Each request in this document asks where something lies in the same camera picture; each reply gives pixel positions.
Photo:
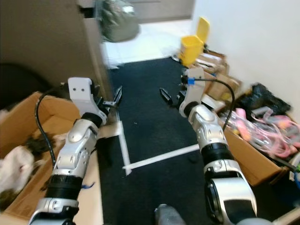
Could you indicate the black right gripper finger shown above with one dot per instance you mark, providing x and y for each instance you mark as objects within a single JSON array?
[
  {"x": 173, "y": 103},
  {"x": 166, "y": 95}
]

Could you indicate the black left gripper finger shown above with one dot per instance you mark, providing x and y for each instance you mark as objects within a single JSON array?
[{"x": 117, "y": 96}]

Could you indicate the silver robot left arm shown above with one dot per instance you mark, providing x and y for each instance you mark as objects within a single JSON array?
[{"x": 77, "y": 145}]

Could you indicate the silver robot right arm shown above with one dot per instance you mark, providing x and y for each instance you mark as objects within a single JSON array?
[{"x": 208, "y": 126}]

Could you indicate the yellow rubbish bin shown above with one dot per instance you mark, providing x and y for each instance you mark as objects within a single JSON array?
[{"x": 190, "y": 49}]

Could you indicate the dark crumpled trash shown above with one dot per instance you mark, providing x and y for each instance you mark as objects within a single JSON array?
[{"x": 33, "y": 144}]

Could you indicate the cardboard box with trash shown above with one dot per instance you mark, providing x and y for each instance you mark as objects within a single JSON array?
[{"x": 23, "y": 126}]

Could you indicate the open cardboard box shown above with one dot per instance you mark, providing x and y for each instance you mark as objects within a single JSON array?
[{"x": 220, "y": 86}]

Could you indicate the white floor tape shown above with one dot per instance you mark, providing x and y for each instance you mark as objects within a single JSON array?
[{"x": 164, "y": 157}]

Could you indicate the grey-green stuffed bag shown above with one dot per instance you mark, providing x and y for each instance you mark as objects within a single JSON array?
[{"x": 119, "y": 21}]

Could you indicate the black plastic bag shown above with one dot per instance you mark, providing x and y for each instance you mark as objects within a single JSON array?
[{"x": 265, "y": 98}]

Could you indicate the black round-backed chair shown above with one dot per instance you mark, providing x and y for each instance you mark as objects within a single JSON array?
[{"x": 18, "y": 82}]

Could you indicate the grey-brown door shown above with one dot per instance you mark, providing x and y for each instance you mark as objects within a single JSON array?
[{"x": 47, "y": 33}]

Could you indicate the cardboard box of hangers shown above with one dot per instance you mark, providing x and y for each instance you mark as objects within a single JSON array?
[{"x": 253, "y": 164}]

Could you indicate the pink plastic clothes hangers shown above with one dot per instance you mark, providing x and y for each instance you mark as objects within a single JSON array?
[{"x": 272, "y": 136}]

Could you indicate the white crumpled plastic bag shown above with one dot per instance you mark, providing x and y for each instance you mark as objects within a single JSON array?
[{"x": 16, "y": 168}]

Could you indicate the grey robot right leg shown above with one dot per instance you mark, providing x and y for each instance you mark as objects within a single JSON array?
[{"x": 168, "y": 216}]

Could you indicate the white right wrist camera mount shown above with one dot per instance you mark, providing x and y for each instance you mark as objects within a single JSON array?
[{"x": 194, "y": 86}]

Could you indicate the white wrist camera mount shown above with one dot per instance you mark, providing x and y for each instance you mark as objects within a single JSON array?
[
  {"x": 80, "y": 91},
  {"x": 194, "y": 86}
]

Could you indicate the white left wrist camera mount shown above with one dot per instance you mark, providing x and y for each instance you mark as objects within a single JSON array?
[{"x": 80, "y": 91}]

